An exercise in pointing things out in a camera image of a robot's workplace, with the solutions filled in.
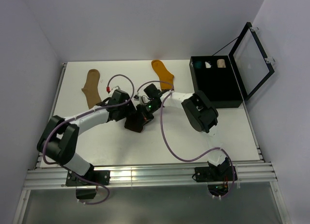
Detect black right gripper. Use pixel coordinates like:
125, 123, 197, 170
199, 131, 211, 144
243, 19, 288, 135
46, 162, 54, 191
136, 102, 160, 129

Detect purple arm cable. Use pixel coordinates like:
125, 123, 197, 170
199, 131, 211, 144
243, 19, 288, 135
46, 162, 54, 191
137, 80, 237, 200
42, 74, 135, 165

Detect glass box lid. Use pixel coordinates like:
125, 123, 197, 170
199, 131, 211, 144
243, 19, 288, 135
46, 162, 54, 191
229, 22, 275, 101

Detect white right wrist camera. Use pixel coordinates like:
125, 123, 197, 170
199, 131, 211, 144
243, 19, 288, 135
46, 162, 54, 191
134, 93, 149, 105

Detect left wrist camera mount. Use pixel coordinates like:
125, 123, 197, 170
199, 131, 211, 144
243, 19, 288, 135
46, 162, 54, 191
106, 86, 120, 94

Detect beige rolled sock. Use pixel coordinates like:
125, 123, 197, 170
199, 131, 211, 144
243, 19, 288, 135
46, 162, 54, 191
217, 59, 226, 68

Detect aluminium table edge rail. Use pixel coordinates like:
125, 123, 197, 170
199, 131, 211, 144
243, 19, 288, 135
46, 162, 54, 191
34, 62, 67, 169

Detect teal rolled sock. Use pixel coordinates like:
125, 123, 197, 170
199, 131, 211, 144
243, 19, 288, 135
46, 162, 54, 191
194, 61, 203, 69

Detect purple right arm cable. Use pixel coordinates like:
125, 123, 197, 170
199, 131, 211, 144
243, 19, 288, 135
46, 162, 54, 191
137, 80, 237, 200

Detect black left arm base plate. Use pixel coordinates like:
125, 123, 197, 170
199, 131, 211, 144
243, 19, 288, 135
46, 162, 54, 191
65, 170, 110, 187

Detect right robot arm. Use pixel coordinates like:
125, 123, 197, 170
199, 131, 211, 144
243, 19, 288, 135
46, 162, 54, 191
134, 81, 233, 180

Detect white rolled sock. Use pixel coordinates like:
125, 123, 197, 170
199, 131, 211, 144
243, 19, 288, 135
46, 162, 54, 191
205, 62, 211, 68

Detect black storage box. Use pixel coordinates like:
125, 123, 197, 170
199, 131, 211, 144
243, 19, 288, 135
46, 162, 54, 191
189, 56, 243, 109

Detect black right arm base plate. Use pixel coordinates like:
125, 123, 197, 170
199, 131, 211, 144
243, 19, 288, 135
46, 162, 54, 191
192, 166, 238, 182

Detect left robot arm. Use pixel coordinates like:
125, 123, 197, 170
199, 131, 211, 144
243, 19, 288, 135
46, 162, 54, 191
37, 89, 135, 185

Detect aluminium front frame rails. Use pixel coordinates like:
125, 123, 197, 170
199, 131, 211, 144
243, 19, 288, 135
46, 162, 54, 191
22, 162, 278, 190

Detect dark brown striped-cuff sock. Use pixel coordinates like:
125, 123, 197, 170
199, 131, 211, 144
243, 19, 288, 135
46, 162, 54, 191
124, 112, 146, 133

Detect mustard yellow striped-cuff sock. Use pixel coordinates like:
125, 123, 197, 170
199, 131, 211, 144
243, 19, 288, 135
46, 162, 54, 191
151, 60, 174, 90

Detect tan ribbed sock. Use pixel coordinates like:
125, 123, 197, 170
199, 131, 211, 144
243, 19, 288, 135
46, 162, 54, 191
81, 69, 102, 109

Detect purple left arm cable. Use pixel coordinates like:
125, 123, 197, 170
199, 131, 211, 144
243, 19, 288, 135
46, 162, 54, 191
42, 74, 135, 165

